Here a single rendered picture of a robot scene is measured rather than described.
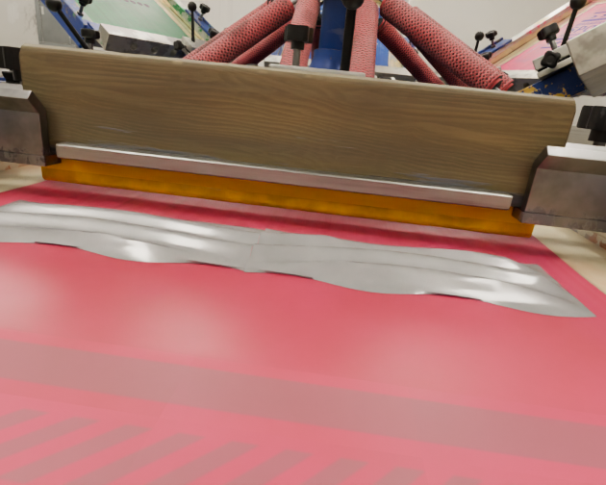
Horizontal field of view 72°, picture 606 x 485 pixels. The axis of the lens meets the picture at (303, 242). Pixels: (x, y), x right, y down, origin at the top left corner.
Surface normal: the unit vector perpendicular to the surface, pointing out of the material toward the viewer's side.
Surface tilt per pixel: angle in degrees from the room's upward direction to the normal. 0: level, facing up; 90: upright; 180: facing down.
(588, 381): 0
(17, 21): 90
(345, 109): 90
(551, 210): 90
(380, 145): 90
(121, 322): 0
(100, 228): 28
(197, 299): 0
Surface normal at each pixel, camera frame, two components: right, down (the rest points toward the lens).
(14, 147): -0.10, 0.33
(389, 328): 0.10, -0.94
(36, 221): 0.15, -0.66
